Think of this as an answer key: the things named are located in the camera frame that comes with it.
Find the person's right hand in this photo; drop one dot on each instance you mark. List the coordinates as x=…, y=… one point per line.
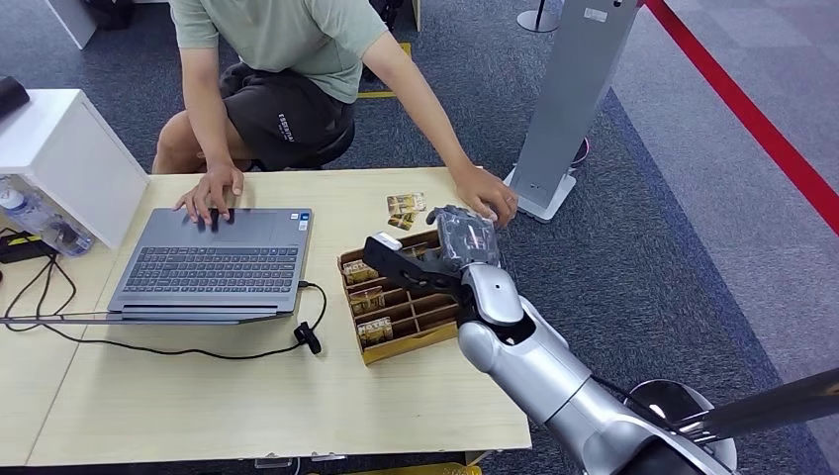
x=215, y=188

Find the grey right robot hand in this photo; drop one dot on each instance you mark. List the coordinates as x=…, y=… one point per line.
x=465, y=237

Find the person's left hand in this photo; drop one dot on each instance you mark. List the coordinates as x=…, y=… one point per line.
x=485, y=191

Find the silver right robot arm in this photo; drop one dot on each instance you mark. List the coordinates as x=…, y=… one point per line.
x=537, y=374

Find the person's left forearm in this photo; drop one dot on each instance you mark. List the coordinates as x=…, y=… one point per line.
x=426, y=115

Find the person's right forearm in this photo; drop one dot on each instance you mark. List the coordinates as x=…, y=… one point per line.
x=206, y=124

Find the brown card organizer box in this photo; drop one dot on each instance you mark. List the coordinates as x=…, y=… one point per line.
x=393, y=351

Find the person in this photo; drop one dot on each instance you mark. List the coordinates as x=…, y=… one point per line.
x=295, y=39

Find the grey laptop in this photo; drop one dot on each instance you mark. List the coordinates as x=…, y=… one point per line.
x=216, y=269

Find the grey kiosk floor stand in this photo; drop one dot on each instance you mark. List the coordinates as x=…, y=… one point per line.
x=570, y=98

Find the white cabinet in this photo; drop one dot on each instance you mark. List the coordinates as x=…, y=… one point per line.
x=78, y=164

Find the grey stanchion base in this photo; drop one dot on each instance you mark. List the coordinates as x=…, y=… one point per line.
x=534, y=23

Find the clear plastic water bottle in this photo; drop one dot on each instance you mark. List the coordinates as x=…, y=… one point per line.
x=39, y=225

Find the white partition panel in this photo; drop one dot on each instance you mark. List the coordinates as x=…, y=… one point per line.
x=416, y=13

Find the black power adapter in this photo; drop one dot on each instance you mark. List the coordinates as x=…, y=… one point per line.
x=26, y=248

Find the white furniture panel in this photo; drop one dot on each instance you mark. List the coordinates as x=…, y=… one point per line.
x=72, y=19

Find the black pouch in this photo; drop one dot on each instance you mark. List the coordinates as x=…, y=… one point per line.
x=10, y=97

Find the red floor tape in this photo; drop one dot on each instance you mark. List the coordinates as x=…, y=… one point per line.
x=741, y=105

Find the chrome stanchion post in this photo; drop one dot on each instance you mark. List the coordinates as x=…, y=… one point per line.
x=668, y=400

